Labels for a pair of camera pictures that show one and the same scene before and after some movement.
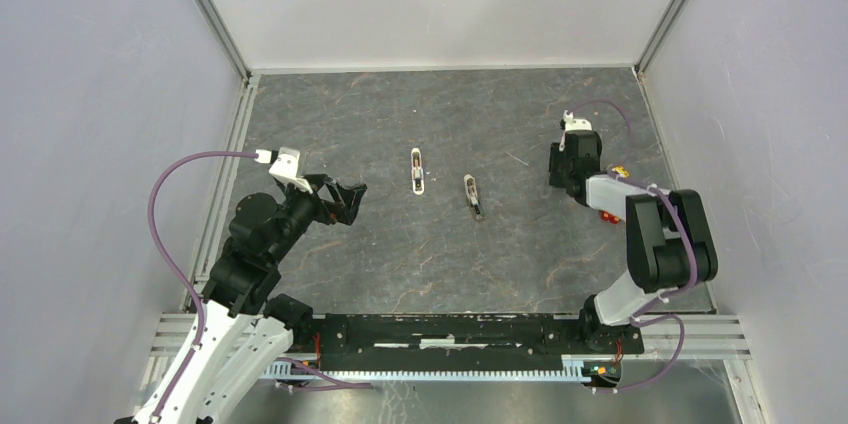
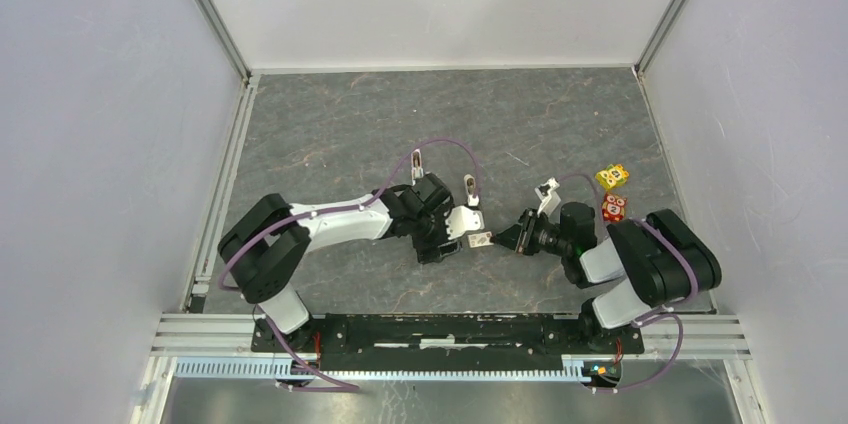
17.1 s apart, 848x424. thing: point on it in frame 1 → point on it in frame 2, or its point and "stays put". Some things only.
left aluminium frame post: [212, 9] stays put
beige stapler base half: [473, 198] stays put
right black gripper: [554, 156] → [519, 237]
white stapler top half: [417, 172] stays put
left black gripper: [328, 211] → [427, 252]
